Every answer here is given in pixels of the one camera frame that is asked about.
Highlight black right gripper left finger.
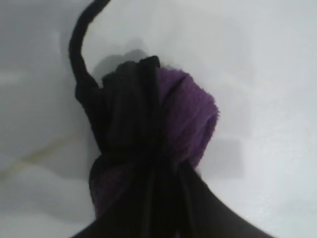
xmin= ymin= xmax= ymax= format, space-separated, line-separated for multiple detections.
xmin=74 ymin=205 xmax=141 ymax=238

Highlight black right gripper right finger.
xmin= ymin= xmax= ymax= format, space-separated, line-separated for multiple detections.
xmin=177 ymin=168 xmax=273 ymax=238

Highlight purple and black cloth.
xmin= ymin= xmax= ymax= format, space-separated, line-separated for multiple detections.
xmin=70 ymin=0 xmax=221 ymax=224

